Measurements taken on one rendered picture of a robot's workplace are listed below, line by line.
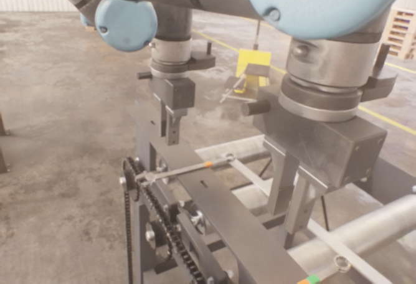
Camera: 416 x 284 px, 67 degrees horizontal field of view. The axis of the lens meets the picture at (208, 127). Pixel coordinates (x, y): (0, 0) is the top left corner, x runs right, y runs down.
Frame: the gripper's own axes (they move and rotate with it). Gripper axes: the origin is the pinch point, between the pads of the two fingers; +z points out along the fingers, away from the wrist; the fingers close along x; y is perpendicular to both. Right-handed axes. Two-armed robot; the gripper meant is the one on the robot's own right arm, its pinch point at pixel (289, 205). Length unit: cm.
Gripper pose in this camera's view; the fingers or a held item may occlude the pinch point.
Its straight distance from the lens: 40.2
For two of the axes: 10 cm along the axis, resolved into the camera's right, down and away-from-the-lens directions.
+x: 4.9, 4.4, -7.5
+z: -0.8, 8.8, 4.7
